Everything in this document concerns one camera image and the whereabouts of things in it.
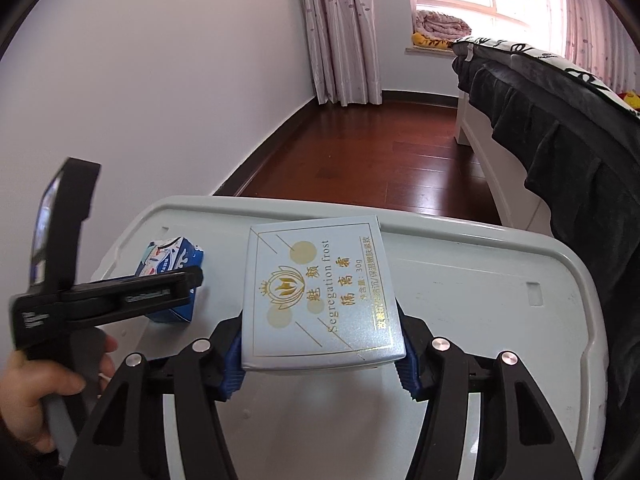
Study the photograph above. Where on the pink dotted curtain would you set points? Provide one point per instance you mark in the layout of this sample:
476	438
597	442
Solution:
340	30
600	20

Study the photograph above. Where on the yellow striped blanket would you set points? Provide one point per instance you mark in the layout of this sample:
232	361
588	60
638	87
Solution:
432	41

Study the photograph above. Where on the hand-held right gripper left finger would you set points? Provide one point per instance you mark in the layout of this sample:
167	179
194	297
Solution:
231	372

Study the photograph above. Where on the pale blue gold print box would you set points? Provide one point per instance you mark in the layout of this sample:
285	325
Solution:
320	290

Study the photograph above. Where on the dark bed skirt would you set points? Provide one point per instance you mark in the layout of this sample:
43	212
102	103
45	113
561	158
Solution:
575	170

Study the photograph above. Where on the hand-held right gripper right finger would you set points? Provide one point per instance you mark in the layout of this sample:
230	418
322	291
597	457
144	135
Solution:
407	375

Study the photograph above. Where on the person's left hand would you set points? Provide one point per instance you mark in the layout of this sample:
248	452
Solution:
30	390

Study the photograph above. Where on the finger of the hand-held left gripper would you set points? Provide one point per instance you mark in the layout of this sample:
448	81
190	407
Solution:
130	295

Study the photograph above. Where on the white window sill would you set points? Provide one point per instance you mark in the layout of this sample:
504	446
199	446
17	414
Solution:
430	52

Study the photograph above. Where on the black white printed blanket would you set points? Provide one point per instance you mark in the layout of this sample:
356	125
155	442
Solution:
550	62

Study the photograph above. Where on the person's left forearm black sleeve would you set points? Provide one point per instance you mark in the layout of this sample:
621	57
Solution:
20	462

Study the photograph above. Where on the blue white tissue pack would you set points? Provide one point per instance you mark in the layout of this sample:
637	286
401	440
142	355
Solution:
170	260

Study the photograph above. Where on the red yellow plush toy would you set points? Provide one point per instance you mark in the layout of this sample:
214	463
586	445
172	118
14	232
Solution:
631	100

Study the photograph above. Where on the folded pink quilt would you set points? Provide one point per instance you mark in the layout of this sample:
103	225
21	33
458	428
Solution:
442	22

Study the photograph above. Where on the white plastic storage bin lid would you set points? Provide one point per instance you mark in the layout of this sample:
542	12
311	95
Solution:
500	300

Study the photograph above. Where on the white bed frame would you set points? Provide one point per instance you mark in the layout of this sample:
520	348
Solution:
492	160

